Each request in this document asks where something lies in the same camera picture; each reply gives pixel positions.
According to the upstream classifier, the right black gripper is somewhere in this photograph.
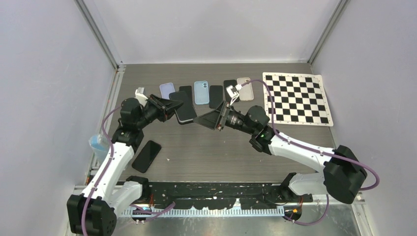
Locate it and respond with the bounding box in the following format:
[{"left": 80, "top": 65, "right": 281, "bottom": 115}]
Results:
[{"left": 194, "top": 101, "right": 257, "bottom": 136}]

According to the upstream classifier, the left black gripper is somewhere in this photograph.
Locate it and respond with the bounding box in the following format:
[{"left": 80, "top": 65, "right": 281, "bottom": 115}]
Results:
[{"left": 136, "top": 95, "right": 183, "bottom": 129}]

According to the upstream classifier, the lilac phone case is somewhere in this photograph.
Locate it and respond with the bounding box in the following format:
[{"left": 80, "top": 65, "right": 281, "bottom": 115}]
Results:
[{"left": 159, "top": 83, "right": 176, "bottom": 99}]

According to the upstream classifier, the phone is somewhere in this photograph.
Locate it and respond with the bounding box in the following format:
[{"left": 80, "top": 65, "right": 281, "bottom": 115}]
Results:
[
  {"left": 169, "top": 91, "right": 197, "bottom": 125},
  {"left": 179, "top": 86, "right": 193, "bottom": 101},
  {"left": 209, "top": 85, "right": 223, "bottom": 109}
]

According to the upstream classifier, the black smartphone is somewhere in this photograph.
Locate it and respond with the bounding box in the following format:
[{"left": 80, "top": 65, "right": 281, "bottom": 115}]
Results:
[{"left": 223, "top": 80, "right": 238, "bottom": 103}]

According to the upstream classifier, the light-blue phone case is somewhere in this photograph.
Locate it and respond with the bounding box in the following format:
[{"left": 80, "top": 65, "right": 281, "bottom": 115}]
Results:
[{"left": 194, "top": 81, "right": 209, "bottom": 105}]

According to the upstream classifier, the beige phone case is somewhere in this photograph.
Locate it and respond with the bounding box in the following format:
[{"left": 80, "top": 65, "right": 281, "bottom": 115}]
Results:
[{"left": 237, "top": 77, "right": 254, "bottom": 101}]

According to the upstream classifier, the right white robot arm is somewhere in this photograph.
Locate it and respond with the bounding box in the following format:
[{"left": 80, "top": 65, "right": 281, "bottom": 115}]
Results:
[{"left": 193, "top": 101, "right": 367, "bottom": 204}]

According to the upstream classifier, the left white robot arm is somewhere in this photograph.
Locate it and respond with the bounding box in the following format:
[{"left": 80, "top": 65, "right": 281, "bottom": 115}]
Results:
[{"left": 66, "top": 94, "right": 183, "bottom": 236}]

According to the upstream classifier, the black phone bare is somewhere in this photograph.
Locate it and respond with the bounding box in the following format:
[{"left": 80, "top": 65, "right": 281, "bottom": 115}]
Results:
[{"left": 131, "top": 140, "right": 162, "bottom": 173}]

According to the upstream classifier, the checkerboard calibration mat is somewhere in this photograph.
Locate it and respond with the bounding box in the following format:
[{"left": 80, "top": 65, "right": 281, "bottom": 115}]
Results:
[{"left": 263, "top": 72, "right": 333, "bottom": 127}]

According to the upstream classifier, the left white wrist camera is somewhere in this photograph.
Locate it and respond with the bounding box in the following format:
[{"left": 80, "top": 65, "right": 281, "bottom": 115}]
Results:
[{"left": 135, "top": 87, "right": 148, "bottom": 107}]

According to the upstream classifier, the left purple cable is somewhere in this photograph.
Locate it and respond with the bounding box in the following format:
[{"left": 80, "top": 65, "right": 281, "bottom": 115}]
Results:
[{"left": 81, "top": 106, "right": 123, "bottom": 236}]

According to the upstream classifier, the purple cable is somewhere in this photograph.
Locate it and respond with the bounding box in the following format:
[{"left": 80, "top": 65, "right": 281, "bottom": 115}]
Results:
[
  {"left": 239, "top": 79, "right": 381, "bottom": 227},
  {"left": 81, "top": 106, "right": 123, "bottom": 236}
]

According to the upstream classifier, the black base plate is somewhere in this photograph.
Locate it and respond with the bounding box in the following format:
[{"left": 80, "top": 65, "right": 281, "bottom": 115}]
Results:
[{"left": 135, "top": 182, "right": 313, "bottom": 210}]

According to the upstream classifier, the aluminium front rail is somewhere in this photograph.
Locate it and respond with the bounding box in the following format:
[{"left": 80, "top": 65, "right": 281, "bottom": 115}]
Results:
[{"left": 70, "top": 185, "right": 365, "bottom": 218}]

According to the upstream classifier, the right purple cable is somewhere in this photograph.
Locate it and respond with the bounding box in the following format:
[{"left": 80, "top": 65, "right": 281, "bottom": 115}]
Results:
[{"left": 239, "top": 79, "right": 381, "bottom": 227}]

